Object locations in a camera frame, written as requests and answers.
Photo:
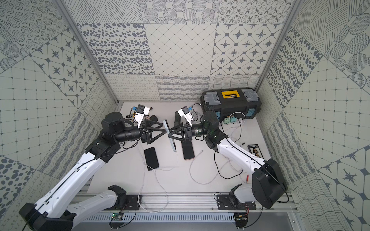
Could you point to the black phone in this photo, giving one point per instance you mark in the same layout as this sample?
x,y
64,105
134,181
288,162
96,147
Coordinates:
x,y
151,159
172,143

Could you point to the black yellow toolbox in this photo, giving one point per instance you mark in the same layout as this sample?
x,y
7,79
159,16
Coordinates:
x,y
243,103

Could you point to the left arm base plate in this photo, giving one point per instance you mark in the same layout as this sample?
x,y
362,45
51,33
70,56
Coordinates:
x,y
128,202

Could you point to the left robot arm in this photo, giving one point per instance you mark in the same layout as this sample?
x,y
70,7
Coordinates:
x,y
54,211

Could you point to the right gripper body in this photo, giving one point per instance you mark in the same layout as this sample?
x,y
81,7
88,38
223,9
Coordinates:
x,y
188,131

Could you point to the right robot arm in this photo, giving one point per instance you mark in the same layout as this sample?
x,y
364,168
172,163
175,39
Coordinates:
x,y
267,182

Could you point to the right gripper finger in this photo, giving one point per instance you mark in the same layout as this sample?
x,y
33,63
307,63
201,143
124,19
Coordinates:
x,y
178,136
177,128

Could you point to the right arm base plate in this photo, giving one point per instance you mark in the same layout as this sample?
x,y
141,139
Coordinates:
x,y
228,202

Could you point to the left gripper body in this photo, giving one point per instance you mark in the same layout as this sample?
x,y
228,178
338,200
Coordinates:
x,y
147,134

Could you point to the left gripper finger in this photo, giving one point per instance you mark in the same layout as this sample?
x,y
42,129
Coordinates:
x,y
155,135
152,126

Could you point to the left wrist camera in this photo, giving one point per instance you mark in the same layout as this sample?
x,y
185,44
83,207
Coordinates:
x,y
140,112

